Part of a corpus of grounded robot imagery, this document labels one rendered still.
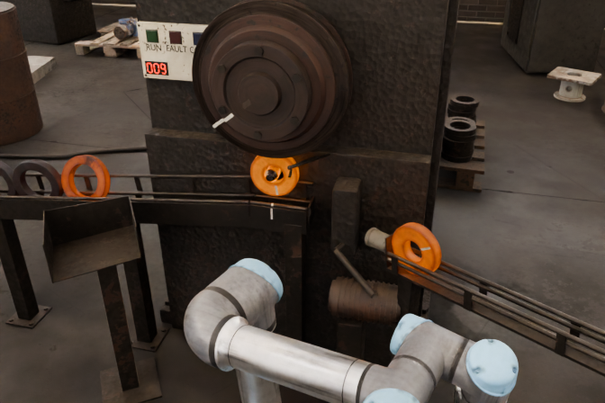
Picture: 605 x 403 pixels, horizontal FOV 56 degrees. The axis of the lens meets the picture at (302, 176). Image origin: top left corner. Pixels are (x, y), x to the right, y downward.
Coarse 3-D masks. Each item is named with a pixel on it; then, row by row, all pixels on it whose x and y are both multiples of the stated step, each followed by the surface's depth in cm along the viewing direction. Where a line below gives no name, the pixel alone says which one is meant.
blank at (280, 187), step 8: (256, 160) 180; (264, 160) 179; (272, 160) 178; (280, 160) 178; (288, 160) 177; (256, 168) 181; (264, 168) 180; (280, 168) 179; (296, 168) 179; (256, 176) 182; (264, 176) 182; (296, 176) 179; (256, 184) 184; (264, 184) 183; (272, 184) 182; (280, 184) 182; (288, 184) 181; (264, 192) 184; (272, 192) 184; (280, 192) 183; (288, 192) 182
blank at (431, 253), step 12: (408, 228) 160; (420, 228) 158; (396, 240) 165; (408, 240) 161; (420, 240) 157; (432, 240) 156; (396, 252) 166; (408, 252) 165; (432, 252) 155; (408, 264) 164; (420, 264) 160; (432, 264) 157
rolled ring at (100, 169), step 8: (72, 160) 204; (80, 160) 203; (88, 160) 202; (96, 160) 202; (64, 168) 205; (72, 168) 205; (96, 168) 202; (104, 168) 203; (64, 176) 206; (72, 176) 207; (104, 176) 202; (64, 184) 206; (72, 184) 207; (104, 184) 202; (72, 192) 206; (96, 192) 203; (104, 192) 203; (72, 200) 206
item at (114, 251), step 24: (48, 216) 180; (72, 216) 183; (96, 216) 186; (120, 216) 189; (48, 240) 174; (72, 240) 187; (96, 240) 186; (120, 240) 184; (48, 264) 166; (72, 264) 175; (96, 264) 174; (120, 288) 186; (120, 312) 190; (120, 336) 194; (120, 360) 199; (144, 360) 218; (120, 384) 208; (144, 384) 208
